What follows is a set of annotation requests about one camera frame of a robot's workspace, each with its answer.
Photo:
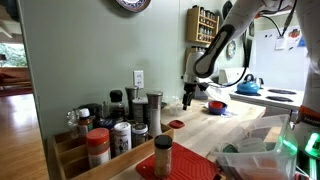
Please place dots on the decorative patterned wall plate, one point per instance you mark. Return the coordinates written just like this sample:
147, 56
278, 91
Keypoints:
133, 4

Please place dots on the blue-lid jar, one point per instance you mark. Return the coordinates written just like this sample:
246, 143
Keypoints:
106, 124

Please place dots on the white-cap brown spice bottle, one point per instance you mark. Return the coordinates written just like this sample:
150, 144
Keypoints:
85, 123

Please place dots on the small clear plastic lunch box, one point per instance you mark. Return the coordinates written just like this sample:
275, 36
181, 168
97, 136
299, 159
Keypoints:
175, 106

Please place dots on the brown wooden bench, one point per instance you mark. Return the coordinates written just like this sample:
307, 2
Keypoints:
15, 78

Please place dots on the black stove burner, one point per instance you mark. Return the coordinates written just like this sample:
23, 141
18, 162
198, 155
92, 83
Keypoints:
279, 98
282, 91

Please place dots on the black jar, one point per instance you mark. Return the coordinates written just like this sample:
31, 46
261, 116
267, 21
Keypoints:
95, 111

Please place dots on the orange plastic cup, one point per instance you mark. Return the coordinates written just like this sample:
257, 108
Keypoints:
216, 104

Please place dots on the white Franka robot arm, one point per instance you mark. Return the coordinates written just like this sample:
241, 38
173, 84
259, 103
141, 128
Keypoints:
240, 13

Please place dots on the white paper note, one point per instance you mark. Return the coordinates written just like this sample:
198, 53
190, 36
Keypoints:
280, 43

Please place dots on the wooden spice tray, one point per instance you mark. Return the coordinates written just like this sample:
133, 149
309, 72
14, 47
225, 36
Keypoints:
110, 166

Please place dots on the white electric stove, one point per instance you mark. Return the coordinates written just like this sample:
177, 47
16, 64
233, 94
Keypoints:
253, 98

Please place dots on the dark steel grinder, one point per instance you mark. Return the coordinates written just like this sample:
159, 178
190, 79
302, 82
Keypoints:
130, 96

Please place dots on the black-lid tan spice jar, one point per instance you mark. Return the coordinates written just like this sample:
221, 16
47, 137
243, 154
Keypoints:
163, 160

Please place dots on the white spice shaker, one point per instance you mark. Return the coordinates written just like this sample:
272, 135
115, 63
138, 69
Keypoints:
122, 140

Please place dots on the orange-lid spice jar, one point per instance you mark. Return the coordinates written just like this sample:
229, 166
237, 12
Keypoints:
98, 148

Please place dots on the white wall outlet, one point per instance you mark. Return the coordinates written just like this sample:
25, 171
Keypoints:
138, 79

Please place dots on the red silicone mat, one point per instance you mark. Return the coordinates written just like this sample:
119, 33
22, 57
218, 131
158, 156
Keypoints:
190, 165

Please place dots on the white paper bag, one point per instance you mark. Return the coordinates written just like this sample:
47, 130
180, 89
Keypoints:
218, 93

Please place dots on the clear glass bottle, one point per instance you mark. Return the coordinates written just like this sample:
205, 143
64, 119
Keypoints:
72, 123

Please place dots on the dark hanging wall object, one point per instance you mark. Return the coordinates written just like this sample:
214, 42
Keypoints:
226, 8

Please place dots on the black-cap glass bottle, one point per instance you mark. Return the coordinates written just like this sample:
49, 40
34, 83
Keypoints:
116, 106

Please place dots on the round wall clock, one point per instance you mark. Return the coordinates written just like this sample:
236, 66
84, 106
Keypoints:
231, 50

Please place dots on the clear plastic tub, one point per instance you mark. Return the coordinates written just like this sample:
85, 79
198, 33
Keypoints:
251, 146

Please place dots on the dark-lid glass spice jar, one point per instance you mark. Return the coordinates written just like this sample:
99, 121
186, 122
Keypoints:
140, 135

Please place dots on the blue paper sheet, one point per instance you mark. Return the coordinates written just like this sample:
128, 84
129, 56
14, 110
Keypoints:
301, 42

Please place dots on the green lid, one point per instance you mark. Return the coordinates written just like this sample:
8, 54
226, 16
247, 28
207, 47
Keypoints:
230, 149

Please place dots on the white refrigerator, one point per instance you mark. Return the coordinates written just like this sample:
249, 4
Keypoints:
283, 70

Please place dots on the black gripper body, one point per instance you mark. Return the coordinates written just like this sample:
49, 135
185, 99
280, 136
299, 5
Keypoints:
190, 90

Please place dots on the large clear plastic bin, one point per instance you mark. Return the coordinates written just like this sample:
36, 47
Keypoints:
260, 163

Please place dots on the tall steel pepper grinder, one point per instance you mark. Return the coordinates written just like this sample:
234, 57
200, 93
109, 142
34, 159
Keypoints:
155, 116

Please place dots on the grey-blue box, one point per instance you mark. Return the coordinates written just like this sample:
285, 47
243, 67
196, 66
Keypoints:
201, 96

